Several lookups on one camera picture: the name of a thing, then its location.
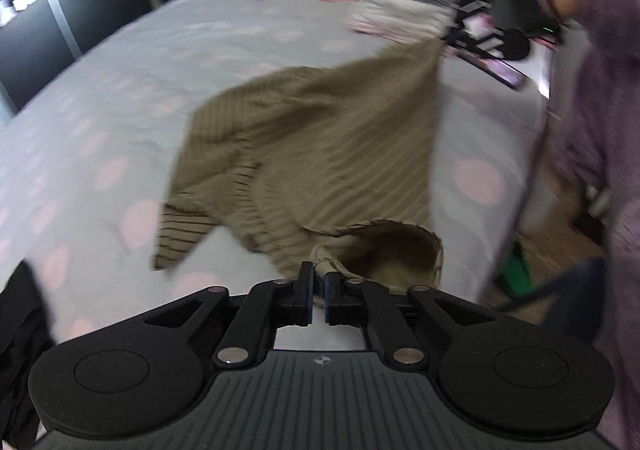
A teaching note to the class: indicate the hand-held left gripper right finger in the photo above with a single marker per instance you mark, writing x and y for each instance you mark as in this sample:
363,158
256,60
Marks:
327,302

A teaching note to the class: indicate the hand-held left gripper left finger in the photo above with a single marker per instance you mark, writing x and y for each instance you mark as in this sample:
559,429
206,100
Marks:
309,300

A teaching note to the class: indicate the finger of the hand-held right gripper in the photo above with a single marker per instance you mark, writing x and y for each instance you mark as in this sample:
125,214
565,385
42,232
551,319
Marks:
470,6
470,44

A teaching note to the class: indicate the brown striped sweater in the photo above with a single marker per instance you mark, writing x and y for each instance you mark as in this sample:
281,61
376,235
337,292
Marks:
325,130

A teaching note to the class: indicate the person's right forearm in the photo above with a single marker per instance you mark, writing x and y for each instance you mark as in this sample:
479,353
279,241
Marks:
600,5

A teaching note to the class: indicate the smartphone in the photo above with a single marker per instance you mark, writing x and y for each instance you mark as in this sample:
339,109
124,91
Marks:
500,73

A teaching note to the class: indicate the green object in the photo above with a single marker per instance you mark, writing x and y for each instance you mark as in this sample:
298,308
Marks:
515,270

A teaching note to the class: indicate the person's purple sweater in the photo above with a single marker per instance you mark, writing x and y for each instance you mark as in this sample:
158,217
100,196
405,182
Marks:
625,230

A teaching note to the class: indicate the black cloth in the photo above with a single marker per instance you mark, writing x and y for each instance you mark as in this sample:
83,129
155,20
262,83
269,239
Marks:
22,355

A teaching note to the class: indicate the dark wardrobe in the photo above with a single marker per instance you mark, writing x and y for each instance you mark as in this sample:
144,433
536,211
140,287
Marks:
30,55

